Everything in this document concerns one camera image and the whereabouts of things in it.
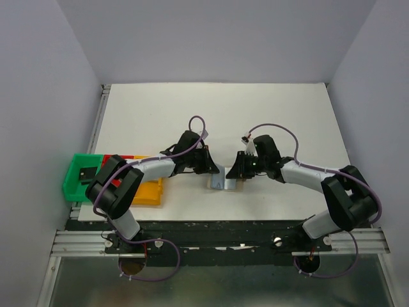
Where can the front aluminium rail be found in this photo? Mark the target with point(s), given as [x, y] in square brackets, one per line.
[78, 244]

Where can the yellow plastic bin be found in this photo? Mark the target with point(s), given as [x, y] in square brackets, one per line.
[149, 193]

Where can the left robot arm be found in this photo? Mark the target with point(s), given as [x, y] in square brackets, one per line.
[113, 188]

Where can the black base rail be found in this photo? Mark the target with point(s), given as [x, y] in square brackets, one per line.
[229, 243]

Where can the beige card holder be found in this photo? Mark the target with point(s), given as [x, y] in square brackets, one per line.
[219, 182]

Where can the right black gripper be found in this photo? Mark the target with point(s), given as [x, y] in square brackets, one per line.
[239, 170]

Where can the aluminium side rail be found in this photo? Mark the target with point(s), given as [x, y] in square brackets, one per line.
[106, 89]

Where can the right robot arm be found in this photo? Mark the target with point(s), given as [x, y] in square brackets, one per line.
[349, 201]

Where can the black card in green bin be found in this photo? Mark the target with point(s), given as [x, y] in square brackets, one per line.
[87, 174]

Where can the red plastic bin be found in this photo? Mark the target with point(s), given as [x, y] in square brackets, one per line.
[116, 182]

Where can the green plastic bin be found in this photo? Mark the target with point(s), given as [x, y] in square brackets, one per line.
[72, 189]

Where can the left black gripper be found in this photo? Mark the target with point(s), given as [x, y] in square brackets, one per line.
[208, 165]

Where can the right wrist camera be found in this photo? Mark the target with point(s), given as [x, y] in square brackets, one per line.
[250, 148]

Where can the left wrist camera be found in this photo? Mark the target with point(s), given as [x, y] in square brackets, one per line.
[203, 134]

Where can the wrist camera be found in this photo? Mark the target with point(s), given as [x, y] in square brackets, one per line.
[203, 134]
[250, 148]

